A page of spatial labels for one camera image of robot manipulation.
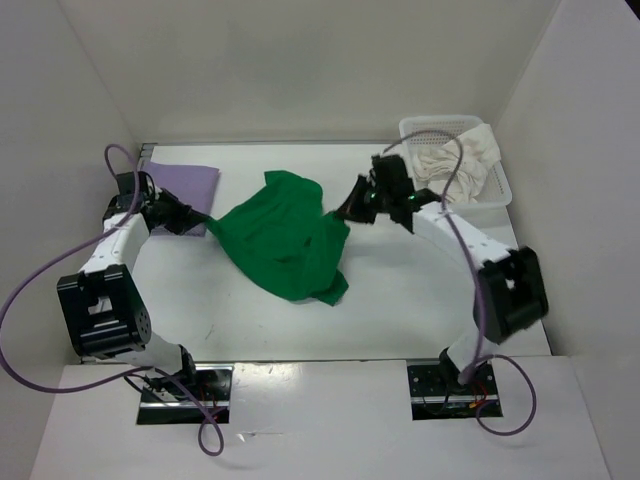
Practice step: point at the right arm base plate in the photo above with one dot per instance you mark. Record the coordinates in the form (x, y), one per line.
(432, 399)

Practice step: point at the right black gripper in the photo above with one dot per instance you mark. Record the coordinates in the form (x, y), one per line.
(352, 208)

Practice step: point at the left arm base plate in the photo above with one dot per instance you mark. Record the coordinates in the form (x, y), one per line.
(163, 403)

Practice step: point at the purple t shirt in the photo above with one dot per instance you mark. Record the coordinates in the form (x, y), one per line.
(191, 184)

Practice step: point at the white plastic basket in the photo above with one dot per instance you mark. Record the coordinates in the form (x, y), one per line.
(436, 130)

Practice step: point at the green t shirt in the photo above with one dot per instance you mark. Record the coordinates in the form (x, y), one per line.
(284, 242)

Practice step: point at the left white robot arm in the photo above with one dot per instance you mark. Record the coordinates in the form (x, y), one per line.
(105, 314)

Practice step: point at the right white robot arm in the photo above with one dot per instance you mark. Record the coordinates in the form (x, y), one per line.
(509, 291)

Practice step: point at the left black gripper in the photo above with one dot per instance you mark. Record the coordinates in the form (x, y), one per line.
(186, 217)

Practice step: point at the white t shirt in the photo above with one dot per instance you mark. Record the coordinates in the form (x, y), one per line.
(435, 164)

